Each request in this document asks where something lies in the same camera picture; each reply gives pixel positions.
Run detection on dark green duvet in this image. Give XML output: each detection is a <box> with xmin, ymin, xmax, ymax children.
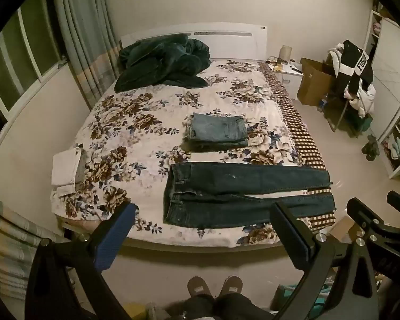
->
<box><xmin>114</xmin><ymin>34</ymin><xmax>210</xmax><ymax>93</ymax></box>

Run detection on person's shoe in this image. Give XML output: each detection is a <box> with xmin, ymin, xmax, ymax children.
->
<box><xmin>187</xmin><ymin>276</ymin><xmax>214</xmax><ymax>299</ymax></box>
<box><xmin>218</xmin><ymin>275</ymin><xmax>244</xmax><ymax>299</ymax></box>

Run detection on teal laundry basket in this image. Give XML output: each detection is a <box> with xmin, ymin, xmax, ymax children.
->
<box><xmin>270</xmin><ymin>283</ymin><xmax>334</xmax><ymax>320</ymax></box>

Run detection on black and white jacket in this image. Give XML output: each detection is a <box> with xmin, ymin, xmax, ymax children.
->
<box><xmin>340</xmin><ymin>40</ymin><xmax>374</xmax><ymax>98</ymax></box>

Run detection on large cardboard box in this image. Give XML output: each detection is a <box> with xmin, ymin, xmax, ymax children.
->
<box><xmin>297</xmin><ymin>57</ymin><xmax>337</xmax><ymax>107</ymax></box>

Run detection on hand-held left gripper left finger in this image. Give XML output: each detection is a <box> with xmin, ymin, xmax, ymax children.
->
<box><xmin>25</xmin><ymin>202</ymin><xmax>139</xmax><ymax>320</ymax></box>

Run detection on white garment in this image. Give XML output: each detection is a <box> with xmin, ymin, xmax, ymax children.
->
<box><xmin>345</xmin><ymin>85</ymin><xmax>376</xmax><ymax>118</ymax></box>

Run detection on person's left shoe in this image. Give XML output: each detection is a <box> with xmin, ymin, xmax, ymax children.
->
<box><xmin>187</xmin><ymin>276</ymin><xmax>214</xmax><ymax>299</ymax></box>

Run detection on folded white pants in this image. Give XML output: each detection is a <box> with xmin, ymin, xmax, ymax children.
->
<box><xmin>51</xmin><ymin>147</ymin><xmax>87</xmax><ymax>197</ymax></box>

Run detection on white bed frame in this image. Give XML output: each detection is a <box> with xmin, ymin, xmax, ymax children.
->
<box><xmin>62</xmin><ymin>23</ymin><xmax>287</xmax><ymax>251</ymax></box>

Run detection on window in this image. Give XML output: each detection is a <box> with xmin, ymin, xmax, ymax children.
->
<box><xmin>0</xmin><ymin>7</ymin><xmax>69</xmax><ymax>114</ymax></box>

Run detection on pair of dark slippers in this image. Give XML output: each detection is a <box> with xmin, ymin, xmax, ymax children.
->
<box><xmin>362</xmin><ymin>135</ymin><xmax>381</xmax><ymax>161</ymax></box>

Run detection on person's dark trouser legs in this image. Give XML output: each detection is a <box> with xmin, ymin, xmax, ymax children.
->
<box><xmin>173</xmin><ymin>293</ymin><xmax>275</xmax><ymax>320</ymax></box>

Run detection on folded light blue jeans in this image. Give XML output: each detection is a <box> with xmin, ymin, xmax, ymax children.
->
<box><xmin>183</xmin><ymin>113</ymin><xmax>249</xmax><ymax>150</ymax></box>

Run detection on white wardrobe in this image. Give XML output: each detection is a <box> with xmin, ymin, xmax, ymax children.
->
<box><xmin>363</xmin><ymin>5</ymin><xmax>400</xmax><ymax>181</ymax></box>

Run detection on small cardboard box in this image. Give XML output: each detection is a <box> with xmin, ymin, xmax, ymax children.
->
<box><xmin>327</xmin><ymin>215</ymin><xmax>364</xmax><ymax>245</ymax></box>

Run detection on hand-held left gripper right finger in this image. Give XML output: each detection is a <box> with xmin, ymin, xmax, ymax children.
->
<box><xmin>270</xmin><ymin>201</ymin><xmax>379</xmax><ymax>320</ymax></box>

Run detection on person's right shoe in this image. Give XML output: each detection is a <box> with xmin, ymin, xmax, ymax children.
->
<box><xmin>218</xmin><ymin>275</ymin><xmax>244</xmax><ymax>299</ymax></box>

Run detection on striped curtain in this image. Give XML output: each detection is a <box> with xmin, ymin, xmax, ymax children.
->
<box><xmin>0</xmin><ymin>190</ymin><xmax>70</xmax><ymax>304</ymax></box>

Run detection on green chair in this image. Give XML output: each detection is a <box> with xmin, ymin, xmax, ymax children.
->
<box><xmin>325</xmin><ymin>98</ymin><xmax>374</xmax><ymax>138</ymax></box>

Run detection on dark blue jeans pants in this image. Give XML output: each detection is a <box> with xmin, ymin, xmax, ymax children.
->
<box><xmin>163</xmin><ymin>162</ymin><xmax>336</xmax><ymax>230</ymax></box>

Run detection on grey green curtain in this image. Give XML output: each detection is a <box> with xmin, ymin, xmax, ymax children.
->
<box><xmin>51</xmin><ymin>0</ymin><xmax>121</xmax><ymax>107</ymax></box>

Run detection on white nightstand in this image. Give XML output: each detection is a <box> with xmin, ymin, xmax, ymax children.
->
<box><xmin>265</xmin><ymin>58</ymin><xmax>304</xmax><ymax>99</ymax></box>

